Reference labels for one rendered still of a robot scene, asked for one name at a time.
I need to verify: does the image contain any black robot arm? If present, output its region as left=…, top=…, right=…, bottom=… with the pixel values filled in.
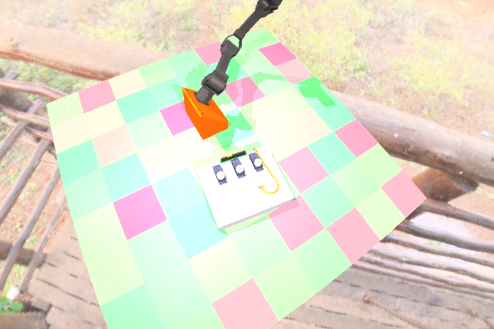
left=193, top=0, right=283, bottom=106

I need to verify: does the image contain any black pin header strip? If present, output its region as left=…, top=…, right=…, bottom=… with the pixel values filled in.
left=220, top=150, right=247, bottom=163

